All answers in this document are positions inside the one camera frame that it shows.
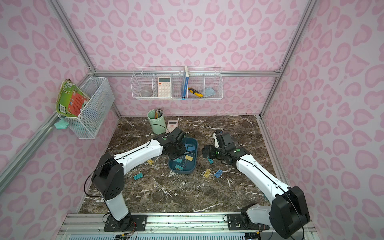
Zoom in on clear tape roll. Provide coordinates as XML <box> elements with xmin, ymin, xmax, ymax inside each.
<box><xmin>140</xmin><ymin>88</ymin><xmax>153</xmax><ymax>98</ymax></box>

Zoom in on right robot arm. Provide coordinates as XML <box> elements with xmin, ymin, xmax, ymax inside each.
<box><xmin>203</xmin><ymin>130</ymin><xmax>311</xmax><ymax>239</ymax></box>

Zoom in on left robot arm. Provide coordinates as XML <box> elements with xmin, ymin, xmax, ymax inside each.
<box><xmin>91</xmin><ymin>128</ymin><xmax>187</xmax><ymax>224</ymax></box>

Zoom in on blue binder clip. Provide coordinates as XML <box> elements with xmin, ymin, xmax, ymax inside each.
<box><xmin>214</xmin><ymin>170</ymin><xmax>223</xmax><ymax>179</ymax></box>

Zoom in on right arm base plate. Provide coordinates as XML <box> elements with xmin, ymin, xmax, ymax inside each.
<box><xmin>223</xmin><ymin>214</ymin><xmax>270</xmax><ymax>231</ymax></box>

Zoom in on pencils in cup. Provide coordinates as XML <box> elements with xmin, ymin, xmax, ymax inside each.
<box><xmin>155</xmin><ymin>109</ymin><xmax>163</xmax><ymax>119</ymax></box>

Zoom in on pink calculator on table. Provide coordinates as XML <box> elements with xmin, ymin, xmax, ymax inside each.
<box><xmin>167</xmin><ymin>120</ymin><xmax>179</xmax><ymax>133</ymax></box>

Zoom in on white wire wall basket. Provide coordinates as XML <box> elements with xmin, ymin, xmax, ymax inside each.
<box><xmin>131</xmin><ymin>66</ymin><xmax>224</xmax><ymax>100</ymax></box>

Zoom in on mint star-shaped hook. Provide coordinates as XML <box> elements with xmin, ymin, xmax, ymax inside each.
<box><xmin>54</xmin><ymin>119</ymin><xmax>69</xmax><ymax>130</ymax></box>

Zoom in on blue book in basket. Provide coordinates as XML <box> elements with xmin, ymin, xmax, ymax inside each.
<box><xmin>181</xmin><ymin>66</ymin><xmax>190</xmax><ymax>100</ymax></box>

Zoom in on white calculator in basket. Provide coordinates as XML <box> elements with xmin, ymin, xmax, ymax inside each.
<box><xmin>158</xmin><ymin>77</ymin><xmax>172</xmax><ymax>98</ymax></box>

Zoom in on teal plastic storage box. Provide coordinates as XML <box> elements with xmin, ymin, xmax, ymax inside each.
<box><xmin>168</xmin><ymin>138</ymin><xmax>198</xmax><ymax>175</ymax></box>

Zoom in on green red booklet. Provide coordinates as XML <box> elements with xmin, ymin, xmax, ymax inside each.
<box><xmin>56</xmin><ymin>79</ymin><xmax>91</xmax><ymax>118</ymax></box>

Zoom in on yellow utility knife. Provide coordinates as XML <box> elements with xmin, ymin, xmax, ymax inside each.
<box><xmin>188</xmin><ymin>88</ymin><xmax>204</xmax><ymax>98</ymax></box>

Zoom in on white mesh side basket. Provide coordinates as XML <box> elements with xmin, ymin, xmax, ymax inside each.
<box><xmin>59</xmin><ymin>77</ymin><xmax>115</xmax><ymax>139</ymax></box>

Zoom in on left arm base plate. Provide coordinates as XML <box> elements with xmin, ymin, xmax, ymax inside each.
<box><xmin>104</xmin><ymin>215</ymin><xmax>148</xmax><ymax>233</ymax></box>

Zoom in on mint green pencil cup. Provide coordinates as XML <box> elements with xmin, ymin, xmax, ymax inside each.
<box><xmin>147</xmin><ymin>109</ymin><xmax>167</xmax><ymax>135</ymax></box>

